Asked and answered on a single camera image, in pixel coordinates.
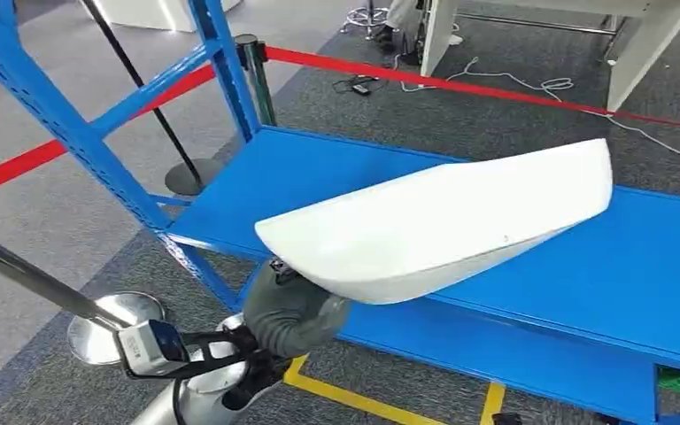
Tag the black robot right foot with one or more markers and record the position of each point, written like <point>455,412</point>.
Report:
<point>507,419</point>

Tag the red barrier belt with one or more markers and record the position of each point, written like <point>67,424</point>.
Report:
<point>11,170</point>
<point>434,82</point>

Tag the white desk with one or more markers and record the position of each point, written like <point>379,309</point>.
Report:
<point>639,64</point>

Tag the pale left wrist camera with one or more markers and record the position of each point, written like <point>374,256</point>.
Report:
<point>146,346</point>

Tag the black power adapter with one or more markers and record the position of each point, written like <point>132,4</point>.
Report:
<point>360,88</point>

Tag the thin black post with base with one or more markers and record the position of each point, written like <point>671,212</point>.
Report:
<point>190,176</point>

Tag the chrome stanchion post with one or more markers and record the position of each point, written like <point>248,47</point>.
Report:
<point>23,275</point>

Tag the blue metal shelf rack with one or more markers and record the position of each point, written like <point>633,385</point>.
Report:
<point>639,281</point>

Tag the white curved plastic part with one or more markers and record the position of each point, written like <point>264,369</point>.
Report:
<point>434,229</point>

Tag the white cabinet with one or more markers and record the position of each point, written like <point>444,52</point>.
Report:
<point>158,14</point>

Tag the chrome stool base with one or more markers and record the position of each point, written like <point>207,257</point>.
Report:
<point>363,16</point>

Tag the black-topped belt stanchion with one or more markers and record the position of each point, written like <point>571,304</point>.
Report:
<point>261,82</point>

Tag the person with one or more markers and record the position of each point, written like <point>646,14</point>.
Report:
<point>401,12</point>

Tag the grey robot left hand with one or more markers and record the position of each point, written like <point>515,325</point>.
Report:
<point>293,322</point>

